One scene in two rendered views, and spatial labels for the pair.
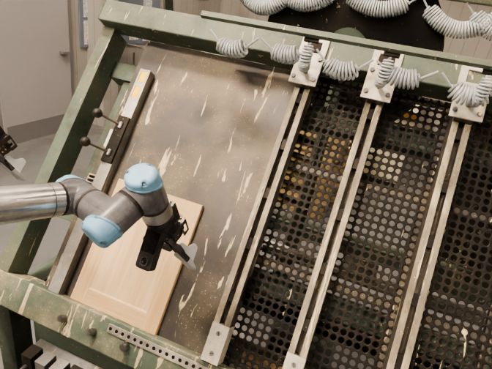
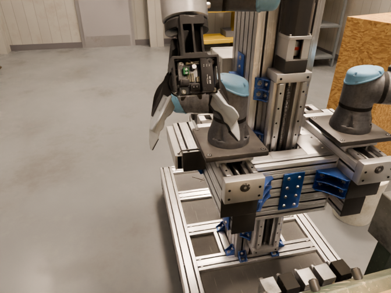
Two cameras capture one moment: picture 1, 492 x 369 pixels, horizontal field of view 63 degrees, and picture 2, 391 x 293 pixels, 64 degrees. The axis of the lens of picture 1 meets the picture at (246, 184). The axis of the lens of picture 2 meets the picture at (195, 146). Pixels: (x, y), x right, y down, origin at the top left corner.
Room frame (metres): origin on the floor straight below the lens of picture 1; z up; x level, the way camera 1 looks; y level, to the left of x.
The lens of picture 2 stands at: (1.29, -0.08, 1.59)
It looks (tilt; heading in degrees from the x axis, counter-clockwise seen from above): 30 degrees down; 147
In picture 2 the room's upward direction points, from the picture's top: straight up
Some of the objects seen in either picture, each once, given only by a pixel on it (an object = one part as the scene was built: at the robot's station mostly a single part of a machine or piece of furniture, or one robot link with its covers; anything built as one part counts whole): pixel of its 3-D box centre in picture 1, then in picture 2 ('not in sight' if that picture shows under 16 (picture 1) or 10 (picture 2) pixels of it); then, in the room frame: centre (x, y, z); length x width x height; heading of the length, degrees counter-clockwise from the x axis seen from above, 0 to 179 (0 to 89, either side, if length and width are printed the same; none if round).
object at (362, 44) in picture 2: not in sight; (370, 99); (0.07, 2.46, 0.63); 0.50 x 0.42 x 1.25; 85
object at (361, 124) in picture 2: not in sight; (352, 114); (0.71, 1.02, 1.09); 0.15 x 0.15 x 0.10
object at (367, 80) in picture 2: not in sight; (362, 85); (0.71, 1.03, 1.20); 0.13 x 0.12 x 0.14; 43
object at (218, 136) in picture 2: not in sight; (228, 126); (0.53, 0.56, 1.09); 0.15 x 0.15 x 0.10
